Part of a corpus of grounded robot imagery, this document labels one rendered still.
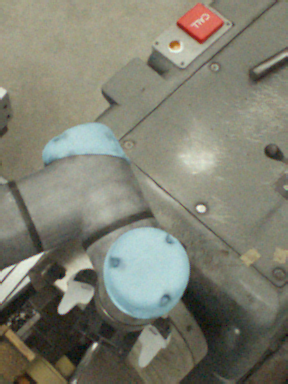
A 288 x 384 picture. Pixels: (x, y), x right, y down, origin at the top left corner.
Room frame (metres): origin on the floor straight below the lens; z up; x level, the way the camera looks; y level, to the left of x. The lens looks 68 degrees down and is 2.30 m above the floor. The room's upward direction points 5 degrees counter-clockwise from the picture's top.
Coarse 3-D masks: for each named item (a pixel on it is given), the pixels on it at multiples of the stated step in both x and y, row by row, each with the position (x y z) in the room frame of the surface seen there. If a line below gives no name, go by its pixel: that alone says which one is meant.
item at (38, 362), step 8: (32, 360) 0.28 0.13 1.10; (40, 360) 0.27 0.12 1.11; (64, 360) 0.27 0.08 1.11; (24, 368) 0.27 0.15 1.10; (32, 368) 0.26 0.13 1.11; (40, 368) 0.26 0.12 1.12; (48, 368) 0.26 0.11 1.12; (56, 368) 0.26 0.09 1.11; (64, 368) 0.26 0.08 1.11; (72, 368) 0.26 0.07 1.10; (24, 376) 0.25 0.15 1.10; (32, 376) 0.25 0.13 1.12; (40, 376) 0.25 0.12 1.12; (48, 376) 0.25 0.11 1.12; (56, 376) 0.24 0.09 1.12; (64, 376) 0.25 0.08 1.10
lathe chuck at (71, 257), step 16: (48, 256) 0.43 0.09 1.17; (64, 256) 0.42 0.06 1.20; (80, 256) 0.41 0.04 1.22; (32, 272) 0.41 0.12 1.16; (64, 288) 0.36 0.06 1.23; (80, 304) 0.33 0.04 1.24; (176, 336) 0.28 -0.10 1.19; (160, 352) 0.25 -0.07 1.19; (176, 352) 0.26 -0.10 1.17; (128, 368) 0.24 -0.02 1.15; (144, 368) 0.23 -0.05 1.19; (160, 368) 0.23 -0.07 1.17; (176, 368) 0.24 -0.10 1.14
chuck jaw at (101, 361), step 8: (96, 352) 0.28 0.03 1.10; (104, 352) 0.28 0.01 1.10; (96, 360) 0.27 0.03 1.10; (104, 360) 0.27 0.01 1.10; (112, 360) 0.27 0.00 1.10; (88, 368) 0.26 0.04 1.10; (96, 368) 0.25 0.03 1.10; (104, 368) 0.25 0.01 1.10; (112, 368) 0.25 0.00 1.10; (120, 368) 0.25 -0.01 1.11; (88, 376) 0.24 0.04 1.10; (96, 376) 0.24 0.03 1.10; (104, 376) 0.24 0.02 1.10; (112, 376) 0.24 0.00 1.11; (120, 376) 0.24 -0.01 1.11; (128, 376) 0.24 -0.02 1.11
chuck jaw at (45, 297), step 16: (48, 272) 0.40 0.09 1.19; (64, 272) 0.39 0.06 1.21; (48, 288) 0.37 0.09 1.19; (32, 304) 0.35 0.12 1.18; (48, 304) 0.34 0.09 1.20; (48, 320) 0.32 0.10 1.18; (64, 320) 0.32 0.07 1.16; (48, 336) 0.30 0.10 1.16; (64, 336) 0.30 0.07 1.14; (80, 336) 0.31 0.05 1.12; (48, 352) 0.28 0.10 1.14; (64, 352) 0.28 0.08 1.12
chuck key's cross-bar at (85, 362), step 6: (90, 348) 0.24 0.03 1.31; (96, 348) 0.24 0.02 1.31; (90, 354) 0.23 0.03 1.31; (84, 360) 0.22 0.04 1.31; (90, 360) 0.22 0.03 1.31; (78, 366) 0.21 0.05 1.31; (84, 366) 0.21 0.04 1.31; (78, 372) 0.21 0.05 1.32; (72, 378) 0.20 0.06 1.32; (78, 378) 0.20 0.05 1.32
